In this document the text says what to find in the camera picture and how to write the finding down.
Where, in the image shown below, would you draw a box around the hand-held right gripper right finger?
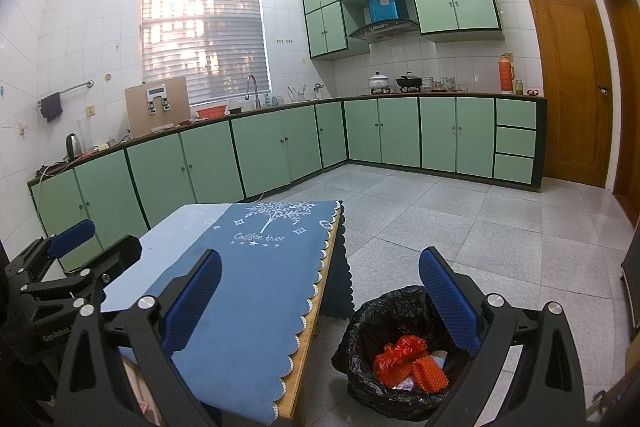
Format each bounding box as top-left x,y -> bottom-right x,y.
419,247 -> 587,427

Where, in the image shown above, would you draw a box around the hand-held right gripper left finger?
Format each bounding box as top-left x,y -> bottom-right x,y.
52,249 -> 222,427

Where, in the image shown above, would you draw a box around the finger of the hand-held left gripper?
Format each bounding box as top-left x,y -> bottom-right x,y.
20,234 -> 143,308
4,219 -> 97,293

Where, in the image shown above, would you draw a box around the red plastic bag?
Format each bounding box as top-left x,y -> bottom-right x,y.
374,335 -> 430,383

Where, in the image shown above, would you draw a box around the bin with black bag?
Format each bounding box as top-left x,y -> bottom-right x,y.
331,285 -> 483,423

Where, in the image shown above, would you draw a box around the blue tablecloth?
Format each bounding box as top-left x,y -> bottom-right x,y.
100,199 -> 357,423

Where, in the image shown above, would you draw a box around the orange foam fruit net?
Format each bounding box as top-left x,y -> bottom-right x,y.
410,354 -> 449,392

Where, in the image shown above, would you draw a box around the clear plastic jug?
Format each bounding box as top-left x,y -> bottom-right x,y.
77,117 -> 93,152

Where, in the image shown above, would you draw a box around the wooden table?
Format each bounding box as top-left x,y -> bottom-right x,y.
277,207 -> 347,425

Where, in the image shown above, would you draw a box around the dark hanging towel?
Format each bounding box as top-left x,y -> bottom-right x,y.
40,93 -> 63,122

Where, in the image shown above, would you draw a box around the brown water purifier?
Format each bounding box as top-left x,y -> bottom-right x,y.
125,76 -> 192,135

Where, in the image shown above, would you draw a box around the green base kitchen cabinets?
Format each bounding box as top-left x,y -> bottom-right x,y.
27,92 -> 548,275

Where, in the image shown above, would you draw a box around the black cabinet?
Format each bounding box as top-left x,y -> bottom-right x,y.
620,237 -> 640,328

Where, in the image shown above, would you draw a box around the metal sink faucet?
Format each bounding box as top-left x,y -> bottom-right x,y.
245,74 -> 262,108

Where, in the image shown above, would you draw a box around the window blind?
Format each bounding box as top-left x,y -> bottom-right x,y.
140,0 -> 273,105

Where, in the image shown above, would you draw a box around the red thermos flask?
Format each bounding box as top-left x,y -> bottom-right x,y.
497,55 -> 516,94

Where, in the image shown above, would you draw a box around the wooden door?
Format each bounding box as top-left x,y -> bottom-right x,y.
600,0 -> 640,228
522,0 -> 615,188

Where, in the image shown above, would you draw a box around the range hood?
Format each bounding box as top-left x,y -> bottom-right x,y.
348,20 -> 421,42

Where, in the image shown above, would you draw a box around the blue box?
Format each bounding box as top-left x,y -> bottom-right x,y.
367,0 -> 405,24

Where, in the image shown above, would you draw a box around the metal towel rail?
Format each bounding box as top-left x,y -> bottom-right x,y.
37,80 -> 94,108

